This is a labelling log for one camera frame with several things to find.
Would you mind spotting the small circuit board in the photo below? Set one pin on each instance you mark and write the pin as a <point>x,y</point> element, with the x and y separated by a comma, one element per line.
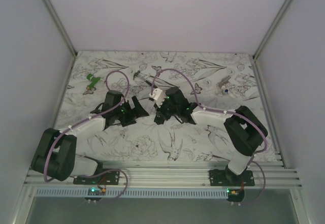
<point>235,196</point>
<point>95,194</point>

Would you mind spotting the white slotted cable duct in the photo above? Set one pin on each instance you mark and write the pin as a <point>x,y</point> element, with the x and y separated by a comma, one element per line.
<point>165,193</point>

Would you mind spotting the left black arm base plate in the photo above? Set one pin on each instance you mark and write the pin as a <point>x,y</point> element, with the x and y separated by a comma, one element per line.
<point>101,177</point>

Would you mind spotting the grey metal fitting part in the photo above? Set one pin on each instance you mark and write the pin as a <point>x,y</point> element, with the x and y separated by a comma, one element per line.
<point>224,81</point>

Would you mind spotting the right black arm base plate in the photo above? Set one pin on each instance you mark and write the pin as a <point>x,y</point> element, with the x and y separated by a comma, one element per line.
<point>228,178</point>

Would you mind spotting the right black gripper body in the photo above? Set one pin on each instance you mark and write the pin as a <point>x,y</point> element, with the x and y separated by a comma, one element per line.
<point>166,110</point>

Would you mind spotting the floral patterned table mat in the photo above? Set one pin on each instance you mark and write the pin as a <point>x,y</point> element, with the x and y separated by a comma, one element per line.
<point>196,74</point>

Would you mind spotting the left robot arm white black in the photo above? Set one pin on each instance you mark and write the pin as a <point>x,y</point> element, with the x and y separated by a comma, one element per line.
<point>56,156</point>

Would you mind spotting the small black handled hammer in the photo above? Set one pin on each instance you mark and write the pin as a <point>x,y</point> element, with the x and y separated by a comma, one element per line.
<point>138,75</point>

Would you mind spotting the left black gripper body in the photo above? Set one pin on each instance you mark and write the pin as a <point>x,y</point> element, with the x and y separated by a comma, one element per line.
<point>126,114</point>

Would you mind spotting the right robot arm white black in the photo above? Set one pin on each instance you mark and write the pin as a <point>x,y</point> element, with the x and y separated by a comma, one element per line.
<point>244,129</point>

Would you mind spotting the right aluminium corner post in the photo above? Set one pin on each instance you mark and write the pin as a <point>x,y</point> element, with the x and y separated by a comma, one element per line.
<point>275,23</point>

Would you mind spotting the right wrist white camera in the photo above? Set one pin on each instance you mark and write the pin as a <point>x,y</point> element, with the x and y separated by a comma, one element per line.
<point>158,96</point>

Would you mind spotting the right small circuit board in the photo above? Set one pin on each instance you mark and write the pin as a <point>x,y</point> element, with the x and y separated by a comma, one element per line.
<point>235,196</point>

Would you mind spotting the green plastic connector part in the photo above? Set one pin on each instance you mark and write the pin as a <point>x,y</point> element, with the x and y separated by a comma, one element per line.
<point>93,81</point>

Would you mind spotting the aluminium corner post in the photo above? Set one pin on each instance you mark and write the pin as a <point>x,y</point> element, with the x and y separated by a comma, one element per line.
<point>60,27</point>
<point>275,23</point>

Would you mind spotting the left aluminium corner post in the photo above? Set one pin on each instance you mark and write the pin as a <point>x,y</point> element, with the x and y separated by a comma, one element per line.
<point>60,27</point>

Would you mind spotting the aluminium rail front frame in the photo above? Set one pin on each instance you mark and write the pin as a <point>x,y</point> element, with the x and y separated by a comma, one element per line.
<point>196,174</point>

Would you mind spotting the left small circuit board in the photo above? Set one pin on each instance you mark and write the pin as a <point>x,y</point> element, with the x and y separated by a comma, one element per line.
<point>95,194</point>

